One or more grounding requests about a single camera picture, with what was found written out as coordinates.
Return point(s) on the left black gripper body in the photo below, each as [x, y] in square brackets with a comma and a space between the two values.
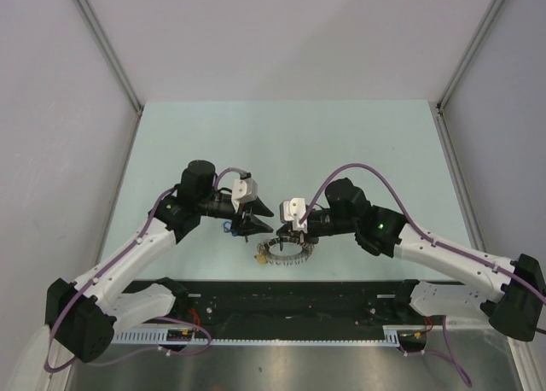
[224, 209]

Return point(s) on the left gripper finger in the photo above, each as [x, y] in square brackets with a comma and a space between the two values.
[258, 208]
[252, 225]

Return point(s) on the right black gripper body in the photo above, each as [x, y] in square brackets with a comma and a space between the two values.
[324, 223]

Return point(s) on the blue tagged key bunch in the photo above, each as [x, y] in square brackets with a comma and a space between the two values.
[227, 228]

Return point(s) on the metal disc keyring holder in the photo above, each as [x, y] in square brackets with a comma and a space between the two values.
[285, 251]

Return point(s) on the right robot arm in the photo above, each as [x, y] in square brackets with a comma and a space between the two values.
[508, 294]

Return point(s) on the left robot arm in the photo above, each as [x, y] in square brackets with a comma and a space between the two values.
[85, 314]

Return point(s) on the yellow key tag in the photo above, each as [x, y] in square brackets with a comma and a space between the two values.
[261, 259]

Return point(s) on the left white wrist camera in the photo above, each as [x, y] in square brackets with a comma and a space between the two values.
[244, 190]

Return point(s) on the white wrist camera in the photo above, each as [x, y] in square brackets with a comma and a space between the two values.
[292, 213]
[244, 190]

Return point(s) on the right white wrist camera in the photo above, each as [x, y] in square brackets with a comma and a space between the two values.
[292, 213]

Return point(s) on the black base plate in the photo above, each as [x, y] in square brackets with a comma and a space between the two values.
[295, 310]

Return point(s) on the white cable duct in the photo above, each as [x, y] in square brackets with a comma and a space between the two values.
[156, 336]

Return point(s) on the left aluminium frame post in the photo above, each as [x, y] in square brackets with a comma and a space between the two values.
[103, 43]

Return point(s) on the aluminium frame post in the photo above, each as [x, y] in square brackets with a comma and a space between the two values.
[103, 43]
[489, 18]

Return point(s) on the right aluminium frame post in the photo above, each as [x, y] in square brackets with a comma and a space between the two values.
[489, 18]

